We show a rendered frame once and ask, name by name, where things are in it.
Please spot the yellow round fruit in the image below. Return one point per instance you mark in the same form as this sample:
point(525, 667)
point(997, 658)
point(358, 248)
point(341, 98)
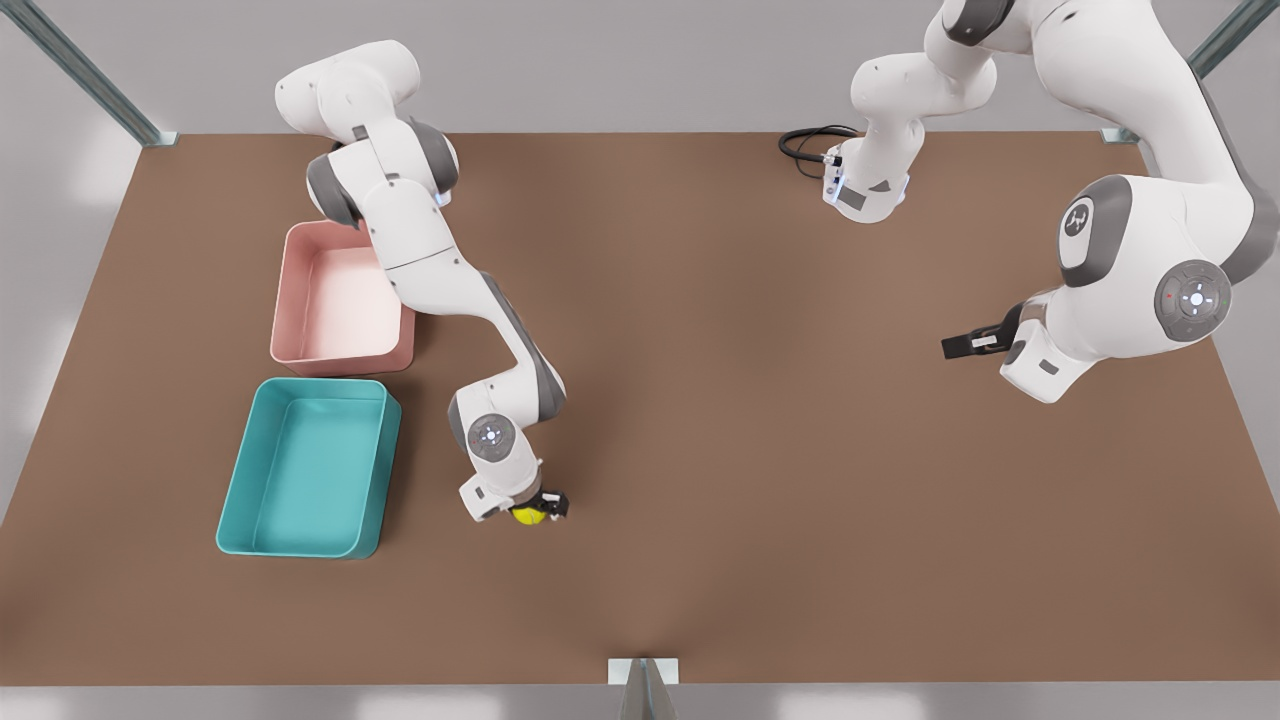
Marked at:
point(527, 515)

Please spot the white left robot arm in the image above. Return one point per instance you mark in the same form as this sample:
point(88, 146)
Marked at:
point(1150, 200)

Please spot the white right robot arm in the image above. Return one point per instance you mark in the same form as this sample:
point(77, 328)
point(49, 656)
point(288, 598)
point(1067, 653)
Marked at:
point(420, 240)

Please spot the teal rectangular tray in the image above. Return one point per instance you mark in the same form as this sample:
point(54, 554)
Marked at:
point(305, 470)

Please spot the pink rectangular tray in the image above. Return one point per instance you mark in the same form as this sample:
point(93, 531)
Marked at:
point(335, 300)

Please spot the silver frame post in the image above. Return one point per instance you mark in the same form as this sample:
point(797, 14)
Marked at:
point(643, 690)
point(80, 75)
point(1200, 60)

